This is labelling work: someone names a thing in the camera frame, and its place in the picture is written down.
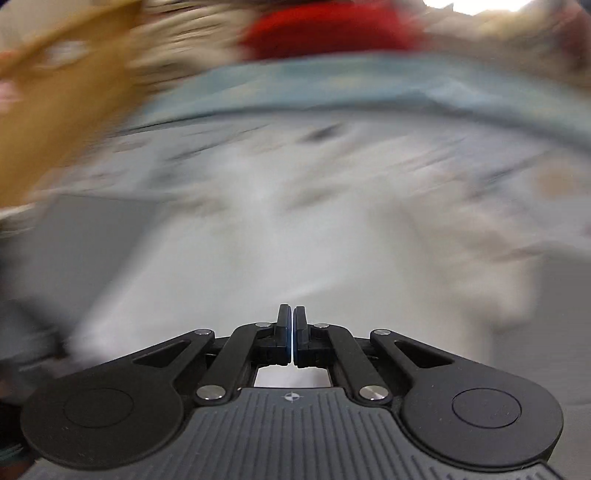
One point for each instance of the wooden headboard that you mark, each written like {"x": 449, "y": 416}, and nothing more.
{"x": 59, "y": 112}

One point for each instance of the light blue patterned quilt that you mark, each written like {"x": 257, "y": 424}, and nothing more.
{"x": 437, "y": 84}

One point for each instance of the red folded comforter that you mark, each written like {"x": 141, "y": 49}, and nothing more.
{"x": 333, "y": 27}

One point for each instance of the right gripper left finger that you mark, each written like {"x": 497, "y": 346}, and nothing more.
{"x": 249, "y": 348}

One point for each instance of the deer print bed sheet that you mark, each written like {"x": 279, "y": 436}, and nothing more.
{"x": 492, "y": 181}

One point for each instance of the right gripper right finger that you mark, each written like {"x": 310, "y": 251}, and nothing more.
{"x": 334, "y": 349}

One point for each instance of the cream folded blanket stack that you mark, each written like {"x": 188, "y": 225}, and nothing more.
{"x": 180, "y": 39}

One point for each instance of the white long-sleeve shirt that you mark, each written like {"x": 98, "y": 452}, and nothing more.
{"x": 466, "y": 261}

